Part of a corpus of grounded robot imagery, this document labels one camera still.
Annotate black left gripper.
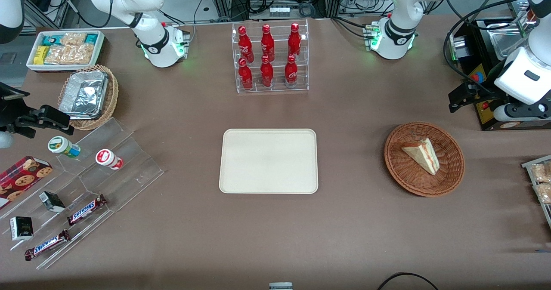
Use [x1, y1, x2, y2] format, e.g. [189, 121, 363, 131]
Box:
[448, 80, 496, 113]

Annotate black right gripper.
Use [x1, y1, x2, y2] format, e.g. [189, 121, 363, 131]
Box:
[0, 82, 75, 139]

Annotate triangular sandwich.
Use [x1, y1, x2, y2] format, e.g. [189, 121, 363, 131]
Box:
[402, 138, 440, 176]

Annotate light tan wicker basket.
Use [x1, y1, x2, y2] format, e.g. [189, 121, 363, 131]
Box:
[58, 65, 119, 131]

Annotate brown round wicker basket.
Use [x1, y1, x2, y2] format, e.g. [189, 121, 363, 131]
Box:
[384, 122, 465, 197]

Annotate grey metal tray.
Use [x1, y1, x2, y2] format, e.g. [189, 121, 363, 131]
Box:
[521, 154, 551, 231]

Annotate beige rectangular plastic tray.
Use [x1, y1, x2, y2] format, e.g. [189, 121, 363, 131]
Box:
[219, 129, 319, 194]

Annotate green lid yogurt cup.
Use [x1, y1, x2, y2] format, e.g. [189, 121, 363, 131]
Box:
[47, 136, 81, 159]

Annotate black control box with buttons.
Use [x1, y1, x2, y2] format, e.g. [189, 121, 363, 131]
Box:
[448, 17, 551, 131]

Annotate aluminium foil container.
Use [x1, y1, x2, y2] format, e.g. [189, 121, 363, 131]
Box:
[59, 71, 109, 120]

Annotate red lid yogurt cup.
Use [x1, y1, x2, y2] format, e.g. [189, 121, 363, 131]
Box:
[95, 149, 124, 170]

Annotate clear bag of crackers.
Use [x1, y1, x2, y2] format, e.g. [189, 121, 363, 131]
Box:
[60, 32, 88, 46]
[69, 43, 96, 65]
[44, 45, 74, 65]

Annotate red cookie box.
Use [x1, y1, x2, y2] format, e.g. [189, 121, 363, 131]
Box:
[0, 155, 53, 210]

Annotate small black box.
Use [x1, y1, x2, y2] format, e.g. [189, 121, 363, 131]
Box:
[39, 191, 66, 213]
[9, 216, 34, 241]

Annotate steel pan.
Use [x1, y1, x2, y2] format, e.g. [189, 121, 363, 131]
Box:
[490, 22, 531, 61]

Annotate clear acrylic stepped display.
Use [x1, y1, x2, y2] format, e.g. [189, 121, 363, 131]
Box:
[0, 117, 164, 270]

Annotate white rectangular snack bin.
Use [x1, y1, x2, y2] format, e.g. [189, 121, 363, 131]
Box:
[26, 30, 105, 73]

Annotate snickers chocolate bar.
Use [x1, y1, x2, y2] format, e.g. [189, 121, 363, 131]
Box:
[67, 194, 107, 226]
[24, 229, 71, 261]

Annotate clear bag of pastry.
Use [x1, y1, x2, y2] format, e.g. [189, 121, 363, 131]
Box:
[534, 183, 551, 205]
[530, 162, 551, 183]

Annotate red cola bottle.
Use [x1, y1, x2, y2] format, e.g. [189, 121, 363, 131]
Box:
[261, 24, 275, 62]
[288, 22, 301, 58]
[238, 58, 253, 91]
[238, 26, 254, 63]
[260, 56, 274, 88]
[285, 54, 298, 87]

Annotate clear acrylic bottle rack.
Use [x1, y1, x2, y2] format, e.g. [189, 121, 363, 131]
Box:
[232, 19, 310, 94]

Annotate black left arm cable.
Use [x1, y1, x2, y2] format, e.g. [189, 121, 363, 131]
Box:
[443, 0, 531, 98]

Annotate black floor cable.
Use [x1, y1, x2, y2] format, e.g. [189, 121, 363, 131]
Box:
[378, 272, 440, 290]

